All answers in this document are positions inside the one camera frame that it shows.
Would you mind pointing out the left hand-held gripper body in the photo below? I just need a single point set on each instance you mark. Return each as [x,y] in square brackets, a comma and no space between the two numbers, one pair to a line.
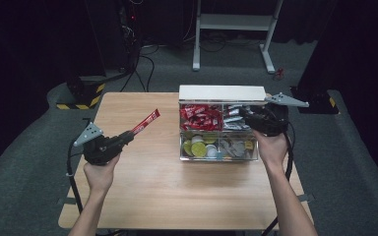
[100,149]

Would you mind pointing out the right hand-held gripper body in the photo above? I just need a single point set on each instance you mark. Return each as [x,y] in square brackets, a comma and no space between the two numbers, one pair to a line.
[274,119]

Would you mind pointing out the red stick sachet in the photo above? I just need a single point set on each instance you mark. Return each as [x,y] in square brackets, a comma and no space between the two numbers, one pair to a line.
[146,122]

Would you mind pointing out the clear drawer with packets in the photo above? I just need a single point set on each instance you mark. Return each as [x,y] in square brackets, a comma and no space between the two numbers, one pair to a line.
[224,128]

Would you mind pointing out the person's left hand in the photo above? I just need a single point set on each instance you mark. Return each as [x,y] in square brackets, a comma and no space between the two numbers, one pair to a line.
[101,175]

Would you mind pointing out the person's right hand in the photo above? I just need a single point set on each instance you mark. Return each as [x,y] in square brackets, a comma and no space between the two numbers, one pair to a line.
[272,149]

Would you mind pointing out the pile of silver packets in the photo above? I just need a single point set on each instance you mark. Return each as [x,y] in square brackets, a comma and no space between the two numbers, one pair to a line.
[234,119]

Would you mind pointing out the small yellow packet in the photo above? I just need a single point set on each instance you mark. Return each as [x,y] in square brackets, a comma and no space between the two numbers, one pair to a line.
[249,145]

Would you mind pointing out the pile of grey sachets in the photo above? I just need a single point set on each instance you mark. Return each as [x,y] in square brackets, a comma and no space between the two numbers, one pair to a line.
[234,148]

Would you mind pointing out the white clear drawer organizer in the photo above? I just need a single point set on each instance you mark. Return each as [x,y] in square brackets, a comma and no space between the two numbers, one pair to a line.
[223,93]

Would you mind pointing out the small red floor object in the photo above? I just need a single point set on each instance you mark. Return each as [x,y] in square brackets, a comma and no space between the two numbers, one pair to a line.
[278,74]

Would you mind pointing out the clear drawer with round cups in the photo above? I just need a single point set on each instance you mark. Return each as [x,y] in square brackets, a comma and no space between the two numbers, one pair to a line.
[220,159]

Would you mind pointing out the pile of red packets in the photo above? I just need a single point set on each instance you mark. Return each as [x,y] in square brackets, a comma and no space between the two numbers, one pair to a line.
[201,117]

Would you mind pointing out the black yellow striped stand base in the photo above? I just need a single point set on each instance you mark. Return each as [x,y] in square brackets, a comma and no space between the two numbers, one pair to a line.
[85,95]

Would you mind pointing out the pile of round creamer cups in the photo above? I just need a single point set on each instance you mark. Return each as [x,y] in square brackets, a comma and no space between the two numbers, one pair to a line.
[198,149]

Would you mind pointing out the grey tape strip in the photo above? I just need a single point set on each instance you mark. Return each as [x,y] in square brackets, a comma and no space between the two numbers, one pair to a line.
[308,197]
[64,201]

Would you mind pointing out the dark equipment rack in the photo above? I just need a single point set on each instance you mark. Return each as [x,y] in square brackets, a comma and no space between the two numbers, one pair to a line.
[129,29]

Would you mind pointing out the black curtain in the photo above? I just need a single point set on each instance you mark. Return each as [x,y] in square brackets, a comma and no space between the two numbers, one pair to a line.
[19,49]
[357,49]

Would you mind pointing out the white metal stand frame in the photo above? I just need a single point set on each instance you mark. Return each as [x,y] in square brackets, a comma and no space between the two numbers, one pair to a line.
[233,22]

